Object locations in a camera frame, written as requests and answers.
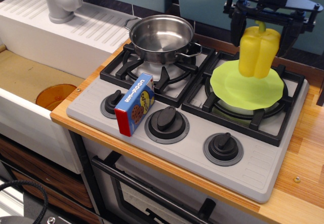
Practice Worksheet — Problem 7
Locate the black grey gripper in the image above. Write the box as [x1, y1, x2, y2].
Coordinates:
[224, 0, 323, 57]

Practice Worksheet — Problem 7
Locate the yellow toy bell pepper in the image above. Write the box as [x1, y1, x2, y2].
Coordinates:
[238, 21, 280, 79]

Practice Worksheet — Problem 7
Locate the lime green plate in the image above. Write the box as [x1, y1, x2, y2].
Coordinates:
[210, 60, 284, 110]

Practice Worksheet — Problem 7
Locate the stainless steel pot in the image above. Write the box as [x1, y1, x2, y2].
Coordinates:
[124, 15, 203, 64]

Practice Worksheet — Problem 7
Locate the black right stove knob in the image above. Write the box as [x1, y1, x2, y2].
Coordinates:
[203, 132, 244, 167]

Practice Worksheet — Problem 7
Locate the black stove knob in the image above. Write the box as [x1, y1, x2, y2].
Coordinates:
[203, 132, 244, 167]
[145, 106, 190, 144]
[100, 90, 125, 119]

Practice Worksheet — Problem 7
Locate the black middle stove knob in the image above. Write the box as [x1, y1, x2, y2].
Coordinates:
[145, 106, 190, 144]

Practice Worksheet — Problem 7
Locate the grey toy stove top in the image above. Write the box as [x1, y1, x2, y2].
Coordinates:
[66, 44, 310, 204]

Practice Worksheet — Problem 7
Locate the black left stove knob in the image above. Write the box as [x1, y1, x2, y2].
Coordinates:
[100, 90, 125, 119]

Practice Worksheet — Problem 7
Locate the black right burner grate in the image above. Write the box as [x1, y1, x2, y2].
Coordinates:
[182, 52, 309, 146]

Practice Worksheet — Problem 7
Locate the black burner grate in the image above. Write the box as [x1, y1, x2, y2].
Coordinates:
[100, 43, 216, 107]
[182, 52, 309, 146]

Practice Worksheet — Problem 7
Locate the black left burner grate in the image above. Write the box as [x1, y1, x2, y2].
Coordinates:
[100, 43, 216, 107]

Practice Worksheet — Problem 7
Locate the blue cookie box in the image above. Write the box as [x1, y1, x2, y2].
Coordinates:
[114, 73, 155, 137]

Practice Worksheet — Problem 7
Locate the grey toy faucet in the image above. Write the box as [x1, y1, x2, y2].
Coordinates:
[46, 0, 83, 24]

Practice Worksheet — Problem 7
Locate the white toy sink unit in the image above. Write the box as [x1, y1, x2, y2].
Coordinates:
[1, 0, 130, 174]

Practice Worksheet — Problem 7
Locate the orange sink drain disc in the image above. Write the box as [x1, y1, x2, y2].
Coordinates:
[35, 84, 76, 111]

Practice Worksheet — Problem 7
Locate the oven door with window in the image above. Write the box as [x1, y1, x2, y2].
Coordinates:
[83, 138, 261, 223]

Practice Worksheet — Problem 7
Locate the wooden drawer front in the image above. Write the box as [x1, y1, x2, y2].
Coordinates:
[1, 135, 101, 223]

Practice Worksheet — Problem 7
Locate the black oven door handle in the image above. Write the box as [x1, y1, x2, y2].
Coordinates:
[91, 152, 216, 223]

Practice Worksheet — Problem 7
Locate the black cable bottom left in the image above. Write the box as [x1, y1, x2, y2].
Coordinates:
[0, 180, 49, 224]

